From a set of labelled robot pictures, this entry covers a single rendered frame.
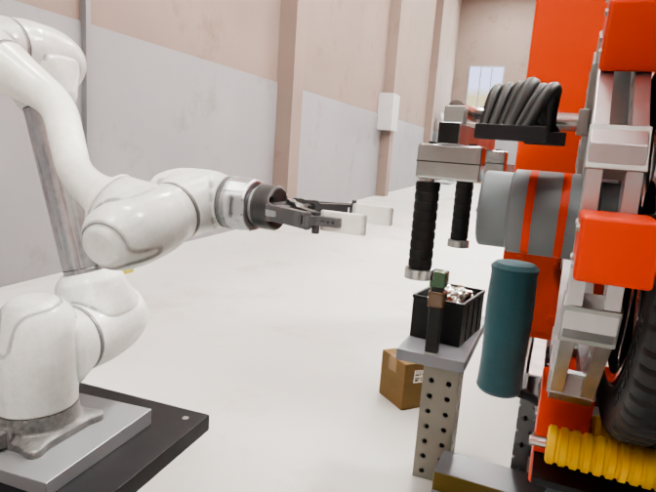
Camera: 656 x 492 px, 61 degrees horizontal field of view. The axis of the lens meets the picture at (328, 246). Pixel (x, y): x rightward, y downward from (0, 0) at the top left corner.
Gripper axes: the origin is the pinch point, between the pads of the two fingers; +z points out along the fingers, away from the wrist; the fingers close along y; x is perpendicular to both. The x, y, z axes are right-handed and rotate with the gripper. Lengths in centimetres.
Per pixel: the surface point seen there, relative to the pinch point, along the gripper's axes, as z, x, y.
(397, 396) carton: -18, -79, -107
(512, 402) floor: 21, -83, -135
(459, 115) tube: 11.7, 16.3, 1.8
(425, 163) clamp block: 7.8, 9.3, 2.6
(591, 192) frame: 29.4, 7.7, 10.2
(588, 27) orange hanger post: 27, 39, -54
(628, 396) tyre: 37.0, -16.4, 8.8
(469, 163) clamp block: 14.0, 9.8, 2.6
